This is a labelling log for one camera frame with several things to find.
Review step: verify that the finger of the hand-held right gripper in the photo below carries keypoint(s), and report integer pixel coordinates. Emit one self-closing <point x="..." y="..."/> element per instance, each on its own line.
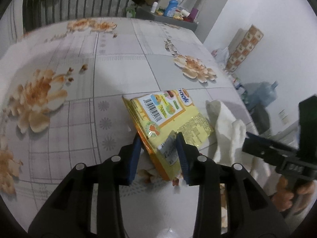
<point x="267" y="148"/>

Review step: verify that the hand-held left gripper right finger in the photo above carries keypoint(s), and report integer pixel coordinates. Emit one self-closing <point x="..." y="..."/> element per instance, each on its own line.
<point x="183" y="158"/>

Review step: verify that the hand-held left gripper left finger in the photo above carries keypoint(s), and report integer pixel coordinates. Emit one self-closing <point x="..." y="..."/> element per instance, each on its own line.
<point x="135" y="158"/>

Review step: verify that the yellow snack packet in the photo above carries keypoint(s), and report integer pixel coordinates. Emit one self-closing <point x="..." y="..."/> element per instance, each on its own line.
<point x="173" y="119"/>

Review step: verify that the person's right hand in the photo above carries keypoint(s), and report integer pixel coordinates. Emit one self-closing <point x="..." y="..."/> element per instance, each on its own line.
<point x="283" y="195"/>

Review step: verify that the dark bin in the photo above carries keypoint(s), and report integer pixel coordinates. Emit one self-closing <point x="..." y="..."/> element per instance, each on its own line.
<point x="261" y="119"/>

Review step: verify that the white cloth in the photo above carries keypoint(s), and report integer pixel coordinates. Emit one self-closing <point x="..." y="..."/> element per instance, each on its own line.
<point x="230" y="129"/>

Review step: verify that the large blue water jug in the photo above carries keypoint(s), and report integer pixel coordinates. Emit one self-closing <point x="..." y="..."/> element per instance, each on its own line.
<point x="262" y="94"/>

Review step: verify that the patterned tall box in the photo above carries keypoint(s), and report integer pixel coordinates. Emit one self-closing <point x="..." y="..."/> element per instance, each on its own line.
<point x="245" y="47"/>

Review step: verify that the white plastic bag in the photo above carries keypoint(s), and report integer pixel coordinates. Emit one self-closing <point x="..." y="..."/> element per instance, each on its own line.
<point x="220" y="55"/>

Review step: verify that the grey cabinet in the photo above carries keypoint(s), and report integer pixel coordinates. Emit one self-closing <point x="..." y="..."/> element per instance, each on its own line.
<point x="163" y="21"/>

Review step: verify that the purple cup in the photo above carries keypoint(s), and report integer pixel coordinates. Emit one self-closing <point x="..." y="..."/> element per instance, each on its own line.
<point x="194" y="14"/>

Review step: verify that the blue detergent bottle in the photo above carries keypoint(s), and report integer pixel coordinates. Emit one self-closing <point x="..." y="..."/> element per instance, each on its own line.
<point x="171" y="7"/>

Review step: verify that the small white bottle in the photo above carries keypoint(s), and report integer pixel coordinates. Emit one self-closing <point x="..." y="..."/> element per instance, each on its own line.
<point x="154" y="7"/>

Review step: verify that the metal balcony railing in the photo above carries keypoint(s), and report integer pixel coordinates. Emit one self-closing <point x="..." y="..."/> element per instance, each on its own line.
<point x="74" y="5"/>

